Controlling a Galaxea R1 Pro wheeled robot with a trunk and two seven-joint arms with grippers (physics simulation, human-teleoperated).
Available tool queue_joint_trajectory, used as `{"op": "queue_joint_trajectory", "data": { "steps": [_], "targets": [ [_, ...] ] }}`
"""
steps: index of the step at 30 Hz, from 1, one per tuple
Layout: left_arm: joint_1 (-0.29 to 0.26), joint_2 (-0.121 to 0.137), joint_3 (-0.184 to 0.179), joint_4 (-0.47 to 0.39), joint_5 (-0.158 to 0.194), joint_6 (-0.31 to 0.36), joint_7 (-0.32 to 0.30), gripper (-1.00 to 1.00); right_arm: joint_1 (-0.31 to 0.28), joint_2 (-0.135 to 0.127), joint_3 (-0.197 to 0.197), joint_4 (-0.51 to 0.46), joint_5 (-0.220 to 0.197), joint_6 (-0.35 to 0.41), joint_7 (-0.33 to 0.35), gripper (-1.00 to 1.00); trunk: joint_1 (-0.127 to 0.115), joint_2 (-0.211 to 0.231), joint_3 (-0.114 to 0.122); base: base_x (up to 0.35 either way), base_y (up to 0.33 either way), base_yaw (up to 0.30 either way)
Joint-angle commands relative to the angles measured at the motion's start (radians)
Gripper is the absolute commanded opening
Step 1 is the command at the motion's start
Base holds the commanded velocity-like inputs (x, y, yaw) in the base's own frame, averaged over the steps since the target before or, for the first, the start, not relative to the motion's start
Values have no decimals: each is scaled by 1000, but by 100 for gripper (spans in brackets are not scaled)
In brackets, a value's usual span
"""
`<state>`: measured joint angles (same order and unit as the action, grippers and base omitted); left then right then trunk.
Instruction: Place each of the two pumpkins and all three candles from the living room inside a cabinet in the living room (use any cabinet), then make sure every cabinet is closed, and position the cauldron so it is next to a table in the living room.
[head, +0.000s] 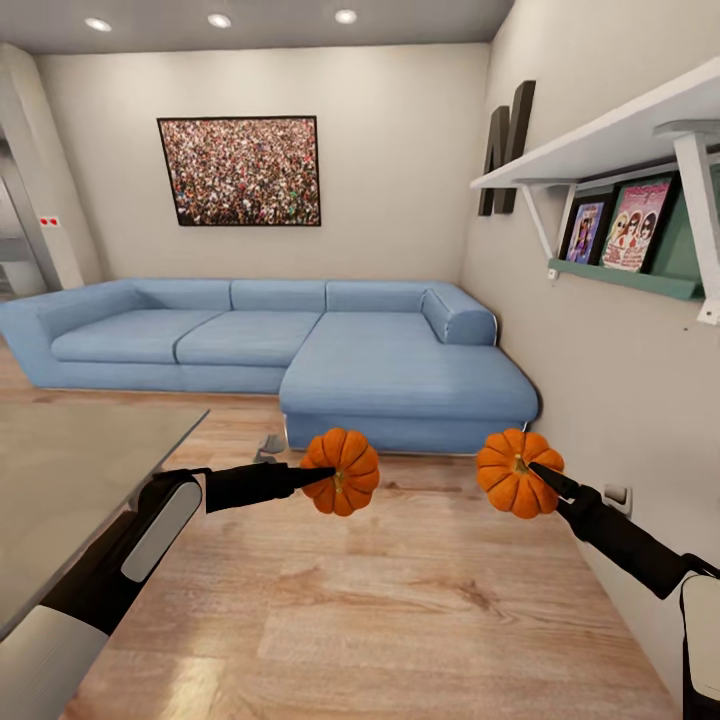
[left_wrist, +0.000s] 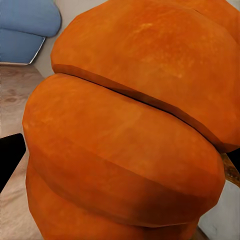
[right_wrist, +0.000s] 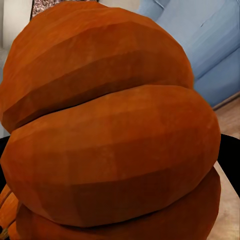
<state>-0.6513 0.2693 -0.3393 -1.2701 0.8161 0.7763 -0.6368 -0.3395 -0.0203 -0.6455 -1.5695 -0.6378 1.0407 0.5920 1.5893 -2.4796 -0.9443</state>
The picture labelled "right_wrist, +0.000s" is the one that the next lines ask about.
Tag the sofa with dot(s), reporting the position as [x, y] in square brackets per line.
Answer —
[209, 33]

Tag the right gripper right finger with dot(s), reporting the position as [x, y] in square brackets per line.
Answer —
[229, 159]

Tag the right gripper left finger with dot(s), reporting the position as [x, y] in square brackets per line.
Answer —
[3, 143]

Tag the pumpkin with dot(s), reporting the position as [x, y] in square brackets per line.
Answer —
[108, 138]
[8, 207]

